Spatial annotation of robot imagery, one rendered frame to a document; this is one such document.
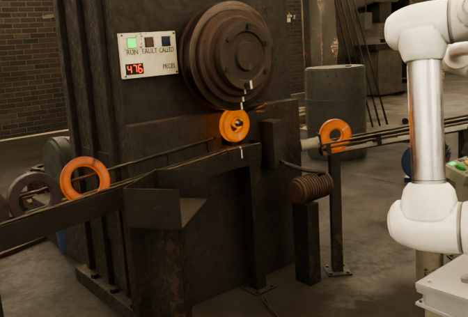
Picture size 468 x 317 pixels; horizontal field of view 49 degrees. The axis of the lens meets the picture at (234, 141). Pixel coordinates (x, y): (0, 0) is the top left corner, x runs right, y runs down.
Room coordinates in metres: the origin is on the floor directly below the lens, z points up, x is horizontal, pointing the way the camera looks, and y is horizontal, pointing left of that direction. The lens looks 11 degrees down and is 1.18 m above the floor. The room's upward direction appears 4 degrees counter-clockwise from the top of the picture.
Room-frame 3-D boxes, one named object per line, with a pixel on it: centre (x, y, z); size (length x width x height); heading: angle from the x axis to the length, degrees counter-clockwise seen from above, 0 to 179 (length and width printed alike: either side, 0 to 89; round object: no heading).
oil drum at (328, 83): (5.07, -1.03, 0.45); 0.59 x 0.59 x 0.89
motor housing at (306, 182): (2.40, -0.35, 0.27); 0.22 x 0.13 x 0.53; 128
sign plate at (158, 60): (2.18, 0.33, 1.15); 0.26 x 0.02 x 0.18; 128
